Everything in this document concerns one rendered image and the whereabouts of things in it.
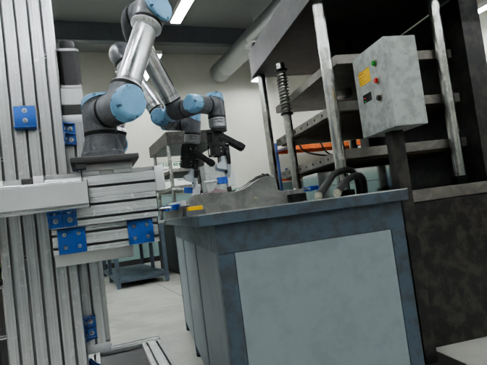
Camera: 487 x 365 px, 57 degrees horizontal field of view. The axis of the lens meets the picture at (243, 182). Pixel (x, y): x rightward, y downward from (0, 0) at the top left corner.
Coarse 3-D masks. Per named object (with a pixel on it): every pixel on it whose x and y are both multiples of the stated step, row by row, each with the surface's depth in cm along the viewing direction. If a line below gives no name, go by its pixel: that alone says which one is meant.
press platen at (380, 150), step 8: (408, 144) 240; (416, 144) 241; (424, 144) 242; (432, 144) 243; (440, 144) 244; (448, 144) 245; (464, 144) 247; (352, 152) 232; (360, 152) 233; (368, 152) 234; (376, 152) 235; (384, 152) 236; (408, 152) 242; (320, 160) 262; (328, 160) 251; (304, 168) 288; (312, 168) 275; (288, 176) 320
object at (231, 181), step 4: (232, 172) 187; (232, 176) 187; (212, 180) 187; (216, 180) 187; (220, 180) 186; (224, 180) 186; (228, 180) 186; (232, 180) 187; (220, 184) 190; (228, 184) 186; (232, 184) 187; (236, 184) 187
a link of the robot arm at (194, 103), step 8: (192, 96) 177; (200, 96) 180; (208, 96) 185; (184, 104) 180; (192, 104) 177; (200, 104) 179; (208, 104) 182; (184, 112) 184; (192, 112) 181; (200, 112) 182; (208, 112) 185
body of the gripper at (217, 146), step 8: (216, 128) 186; (224, 128) 188; (208, 136) 189; (216, 136) 188; (208, 144) 189; (216, 144) 186; (224, 144) 187; (208, 152) 191; (216, 152) 186; (224, 152) 187
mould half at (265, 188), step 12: (264, 180) 203; (228, 192) 199; (240, 192) 200; (252, 192) 201; (264, 192) 202; (276, 192) 204; (288, 192) 205; (300, 192) 206; (192, 204) 207; (204, 204) 196; (216, 204) 197; (228, 204) 198; (240, 204) 199; (252, 204) 201; (264, 204) 202; (276, 204) 203
